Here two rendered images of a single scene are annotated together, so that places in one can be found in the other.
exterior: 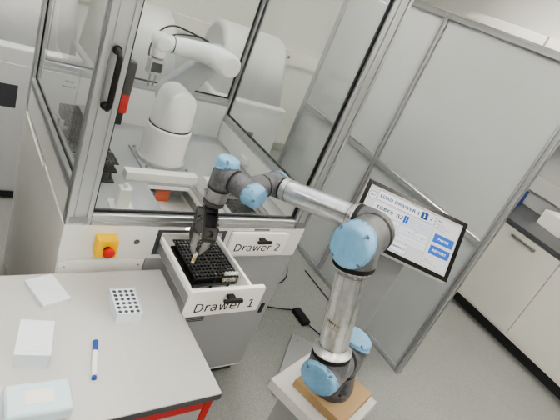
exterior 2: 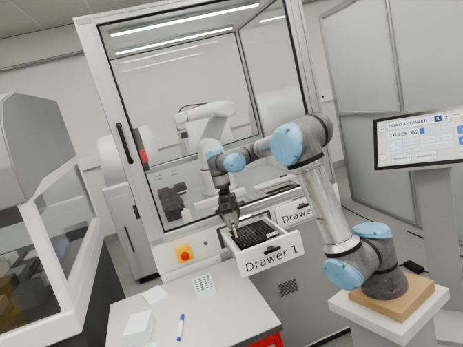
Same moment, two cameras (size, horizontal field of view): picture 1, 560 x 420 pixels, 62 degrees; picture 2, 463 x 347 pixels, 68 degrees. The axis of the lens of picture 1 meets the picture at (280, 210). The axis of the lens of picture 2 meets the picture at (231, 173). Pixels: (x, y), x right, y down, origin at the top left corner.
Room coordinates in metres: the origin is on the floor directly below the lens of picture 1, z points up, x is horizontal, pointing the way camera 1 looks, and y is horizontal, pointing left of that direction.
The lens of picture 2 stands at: (0.13, -0.54, 1.56)
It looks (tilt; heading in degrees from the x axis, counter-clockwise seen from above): 13 degrees down; 29
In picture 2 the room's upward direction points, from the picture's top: 15 degrees counter-clockwise
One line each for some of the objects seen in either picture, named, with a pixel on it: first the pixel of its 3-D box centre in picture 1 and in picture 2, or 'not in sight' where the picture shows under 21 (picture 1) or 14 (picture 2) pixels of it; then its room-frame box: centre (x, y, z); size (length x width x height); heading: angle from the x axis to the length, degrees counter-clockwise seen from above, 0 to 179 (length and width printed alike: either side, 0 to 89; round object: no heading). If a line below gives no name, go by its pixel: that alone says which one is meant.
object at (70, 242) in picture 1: (161, 180); (228, 204); (1.93, 0.56, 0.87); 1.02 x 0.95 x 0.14; 132
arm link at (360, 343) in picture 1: (347, 349); (373, 244); (1.21, -0.37, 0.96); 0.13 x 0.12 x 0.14; 154
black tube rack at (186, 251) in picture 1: (202, 263); (254, 238); (1.45, 0.18, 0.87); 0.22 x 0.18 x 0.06; 42
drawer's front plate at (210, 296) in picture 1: (225, 300); (270, 253); (1.31, 0.05, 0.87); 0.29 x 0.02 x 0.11; 132
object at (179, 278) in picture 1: (201, 263); (253, 238); (1.46, 0.19, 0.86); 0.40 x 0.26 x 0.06; 42
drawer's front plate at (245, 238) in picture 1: (257, 242); (301, 209); (1.75, 0.03, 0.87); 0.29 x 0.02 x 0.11; 132
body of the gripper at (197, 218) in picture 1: (208, 213); (226, 195); (1.35, 0.21, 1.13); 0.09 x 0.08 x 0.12; 23
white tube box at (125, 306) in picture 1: (124, 304); (204, 286); (1.19, 0.34, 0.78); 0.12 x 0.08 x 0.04; 39
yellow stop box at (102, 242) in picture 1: (106, 246); (184, 253); (1.31, 0.49, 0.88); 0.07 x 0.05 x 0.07; 132
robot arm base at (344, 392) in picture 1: (335, 373); (381, 273); (1.22, -0.38, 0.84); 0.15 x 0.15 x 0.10
